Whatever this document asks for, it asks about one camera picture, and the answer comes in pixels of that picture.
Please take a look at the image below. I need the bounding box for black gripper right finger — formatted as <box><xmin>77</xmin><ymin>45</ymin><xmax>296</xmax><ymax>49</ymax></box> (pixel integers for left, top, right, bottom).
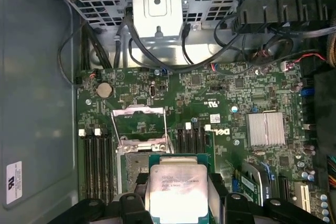
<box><xmin>209</xmin><ymin>173</ymin><xmax>328</xmax><ymax>224</ymax></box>

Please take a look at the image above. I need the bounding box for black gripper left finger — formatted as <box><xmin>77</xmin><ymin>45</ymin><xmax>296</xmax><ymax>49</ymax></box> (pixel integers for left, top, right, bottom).
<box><xmin>59</xmin><ymin>173</ymin><xmax>151</xmax><ymax>224</ymax></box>

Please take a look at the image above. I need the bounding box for silver topped CPU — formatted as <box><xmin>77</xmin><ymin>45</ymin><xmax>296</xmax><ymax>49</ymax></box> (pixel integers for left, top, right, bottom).
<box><xmin>148</xmin><ymin>153</ymin><xmax>212</xmax><ymax>224</ymax></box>

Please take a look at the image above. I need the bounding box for metal socket cover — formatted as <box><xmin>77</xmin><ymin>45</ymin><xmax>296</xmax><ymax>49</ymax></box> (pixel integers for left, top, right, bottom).
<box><xmin>111</xmin><ymin>105</ymin><xmax>173</xmax><ymax>154</ymax></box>

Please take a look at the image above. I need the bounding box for black RAM slot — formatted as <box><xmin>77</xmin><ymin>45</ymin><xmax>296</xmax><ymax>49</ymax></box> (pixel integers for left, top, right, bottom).
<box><xmin>88</xmin><ymin>129</ymin><xmax>98</xmax><ymax>204</ymax></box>
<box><xmin>193</xmin><ymin>123</ymin><xmax>201</xmax><ymax>154</ymax></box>
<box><xmin>177</xmin><ymin>123</ymin><xmax>185</xmax><ymax>154</ymax></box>
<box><xmin>199</xmin><ymin>123</ymin><xmax>211</xmax><ymax>154</ymax></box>
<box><xmin>103</xmin><ymin>128</ymin><xmax>116</xmax><ymax>204</ymax></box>
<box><xmin>94</xmin><ymin>128</ymin><xmax>107</xmax><ymax>204</ymax></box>
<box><xmin>184</xmin><ymin>122</ymin><xmax>193</xmax><ymax>154</ymax></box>
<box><xmin>79</xmin><ymin>129</ymin><xmax>91</xmax><ymax>204</ymax></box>

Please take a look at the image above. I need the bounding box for black expansion slot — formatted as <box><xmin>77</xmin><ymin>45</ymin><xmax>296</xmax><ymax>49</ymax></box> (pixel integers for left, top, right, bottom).
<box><xmin>278</xmin><ymin>176</ymin><xmax>290</xmax><ymax>205</ymax></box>

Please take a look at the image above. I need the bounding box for CPU socket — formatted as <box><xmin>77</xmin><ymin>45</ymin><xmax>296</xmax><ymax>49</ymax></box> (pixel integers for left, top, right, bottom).
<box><xmin>120</xmin><ymin>152</ymin><xmax>150</xmax><ymax>201</ymax></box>

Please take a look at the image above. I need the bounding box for white expansion slot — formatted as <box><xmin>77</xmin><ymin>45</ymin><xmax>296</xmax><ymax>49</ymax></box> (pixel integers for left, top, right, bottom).
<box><xmin>293</xmin><ymin>182</ymin><xmax>312</xmax><ymax>216</ymax></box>

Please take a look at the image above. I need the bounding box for silver chipset heatsink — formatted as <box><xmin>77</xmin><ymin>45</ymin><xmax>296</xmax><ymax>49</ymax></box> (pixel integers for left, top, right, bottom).
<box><xmin>245</xmin><ymin>112</ymin><xmax>287</xmax><ymax>148</ymax></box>

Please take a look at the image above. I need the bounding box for round coin battery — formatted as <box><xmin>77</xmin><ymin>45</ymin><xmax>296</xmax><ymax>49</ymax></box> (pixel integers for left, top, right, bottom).
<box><xmin>96</xmin><ymin>82</ymin><xmax>113</xmax><ymax>99</ymax></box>

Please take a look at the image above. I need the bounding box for green motherboard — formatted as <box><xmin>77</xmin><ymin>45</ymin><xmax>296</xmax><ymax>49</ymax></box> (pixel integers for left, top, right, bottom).
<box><xmin>75</xmin><ymin>61</ymin><xmax>331</xmax><ymax>224</ymax></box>

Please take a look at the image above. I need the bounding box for black open PC case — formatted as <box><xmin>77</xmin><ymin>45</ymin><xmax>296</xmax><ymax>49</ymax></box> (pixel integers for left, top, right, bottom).
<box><xmin>0</xmin><ymin>0</ymin><xmax>336</xmax><ymax>224</ymax></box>

